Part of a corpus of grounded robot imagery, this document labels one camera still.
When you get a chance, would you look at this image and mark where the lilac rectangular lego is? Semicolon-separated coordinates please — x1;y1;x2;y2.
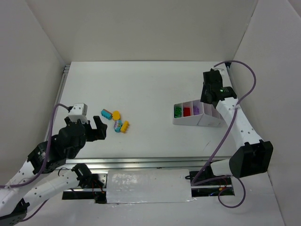
193;105;201;115

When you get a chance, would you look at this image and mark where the red rectangular lego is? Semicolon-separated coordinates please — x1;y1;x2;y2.
183;107;191;117

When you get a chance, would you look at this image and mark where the small green square lego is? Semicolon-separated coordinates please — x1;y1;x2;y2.
174;106;182;118

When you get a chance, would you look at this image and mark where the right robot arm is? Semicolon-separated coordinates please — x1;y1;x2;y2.
201;69;273;178

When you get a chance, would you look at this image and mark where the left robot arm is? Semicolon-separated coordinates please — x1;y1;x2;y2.
0;116;108;226

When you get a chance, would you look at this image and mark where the teal oval printed lego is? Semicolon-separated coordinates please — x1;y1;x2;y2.
113;120;123;133

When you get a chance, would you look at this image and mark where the teal and brown lego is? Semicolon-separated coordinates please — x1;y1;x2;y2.
101;109;112;120

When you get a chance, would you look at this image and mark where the yellow round lego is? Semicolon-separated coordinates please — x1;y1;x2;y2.
112;111;121;121

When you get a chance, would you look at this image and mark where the white compartment organizer tray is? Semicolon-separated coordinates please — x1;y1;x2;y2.
172;99;224;127

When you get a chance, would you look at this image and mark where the yellow rectangular lego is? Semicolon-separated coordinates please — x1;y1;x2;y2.
120;121;129;133

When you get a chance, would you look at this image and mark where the white foil-taped panel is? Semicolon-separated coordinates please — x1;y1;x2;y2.
106;169;192;204

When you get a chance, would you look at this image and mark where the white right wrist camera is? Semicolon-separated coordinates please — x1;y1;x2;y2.
210;67;225;73

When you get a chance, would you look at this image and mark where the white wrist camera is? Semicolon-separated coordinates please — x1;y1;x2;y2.
210;67;225;73
68;103;88;124

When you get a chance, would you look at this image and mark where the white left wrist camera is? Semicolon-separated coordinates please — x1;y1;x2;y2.
68;103;88;124

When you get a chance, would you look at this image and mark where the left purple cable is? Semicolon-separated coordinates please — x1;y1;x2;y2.
0;103;73;222

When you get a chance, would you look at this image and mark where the purple cable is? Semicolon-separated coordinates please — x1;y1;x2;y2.
190;60;257;208
0;103;73;222

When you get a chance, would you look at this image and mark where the aluminium table rail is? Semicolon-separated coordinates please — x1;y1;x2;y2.
63;156;236;170

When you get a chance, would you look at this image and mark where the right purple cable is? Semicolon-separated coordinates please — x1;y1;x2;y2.
190;60;257;208

